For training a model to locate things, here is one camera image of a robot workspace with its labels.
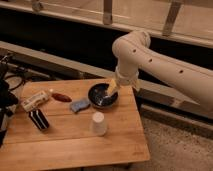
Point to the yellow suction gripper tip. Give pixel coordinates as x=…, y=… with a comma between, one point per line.
x=113, y=87

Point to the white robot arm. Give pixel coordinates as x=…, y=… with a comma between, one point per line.
x=133, y=53

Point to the black bowl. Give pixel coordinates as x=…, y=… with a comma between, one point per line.
x=99, y=98

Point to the white cardboard box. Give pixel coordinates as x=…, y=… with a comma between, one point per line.
x=35, y=100

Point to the black equipment with cables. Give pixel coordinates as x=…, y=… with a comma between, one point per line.
x=7, y=98

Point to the brown red sausage toy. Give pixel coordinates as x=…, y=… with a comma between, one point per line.
x=60, y=97

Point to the wooden table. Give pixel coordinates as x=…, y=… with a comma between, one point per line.
x=69, y=143

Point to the blue sponge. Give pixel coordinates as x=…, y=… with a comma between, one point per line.
x=82, y=104

